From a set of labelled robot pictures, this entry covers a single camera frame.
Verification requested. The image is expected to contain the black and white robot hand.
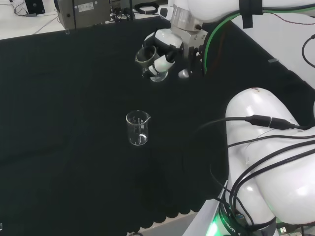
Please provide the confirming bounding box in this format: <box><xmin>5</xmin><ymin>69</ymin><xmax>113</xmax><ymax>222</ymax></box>
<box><xmin>142</xmin><ymin>28</ymin><xmax>209</xmax><ymax>80</ymax></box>

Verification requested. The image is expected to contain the clear glass beaker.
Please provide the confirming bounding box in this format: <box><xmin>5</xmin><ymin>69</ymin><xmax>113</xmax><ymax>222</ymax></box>
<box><xmin>126</xmin><ymin>110</ymin><xmax>151</xmax><ymax>146</ymax></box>
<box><xmin>134</xmin><ymin>45</ymin><xmax>169</xmax><ymax>83</ymax></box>

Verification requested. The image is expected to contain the grey metal cabinet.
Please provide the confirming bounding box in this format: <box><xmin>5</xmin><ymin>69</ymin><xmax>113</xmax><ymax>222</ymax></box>
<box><xmin>53</xmin><ymin>0</ymin><xmax>112</xmax><ymax>30</ymax></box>

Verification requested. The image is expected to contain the black computer tower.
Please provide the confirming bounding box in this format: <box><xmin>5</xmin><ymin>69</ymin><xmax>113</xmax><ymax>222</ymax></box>
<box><xmin>24</xmin><ymin>0</ymin><xmax>46</xmax><ymax>15</ymax></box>

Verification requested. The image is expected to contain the black bench cloth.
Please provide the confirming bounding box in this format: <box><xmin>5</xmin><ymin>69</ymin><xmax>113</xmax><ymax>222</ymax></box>
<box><xmin>0</xmin><ymin>11</ymin><xmax>315</xmax><ymax>234</ymax></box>

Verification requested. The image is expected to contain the coiled black cable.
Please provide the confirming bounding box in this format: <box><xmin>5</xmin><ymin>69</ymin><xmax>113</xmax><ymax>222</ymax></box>
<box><xmin>134</xmin><ymin>3</ymin><xmax>161</xmax><ymax>14</ymax></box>

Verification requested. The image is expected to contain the black cable bundle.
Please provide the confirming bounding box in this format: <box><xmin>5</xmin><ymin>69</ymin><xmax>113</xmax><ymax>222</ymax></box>
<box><xmin>109</xmin><ymin>5</ymin><xmax>136</xmax><ymax>24</ymax></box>

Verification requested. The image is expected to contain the black cable with connector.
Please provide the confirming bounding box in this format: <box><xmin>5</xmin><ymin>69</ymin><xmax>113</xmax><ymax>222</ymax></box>
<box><xmin>194</xmin><ymin>114</ymin><xmax>315</xmax><ymax>135</ymax></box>

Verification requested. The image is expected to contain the black looped cable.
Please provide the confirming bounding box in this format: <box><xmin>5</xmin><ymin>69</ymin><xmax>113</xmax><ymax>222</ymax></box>
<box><xmin>302</xmin><ymin>33</ymin><xmax>315</xmax><ymax>69</ymax></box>

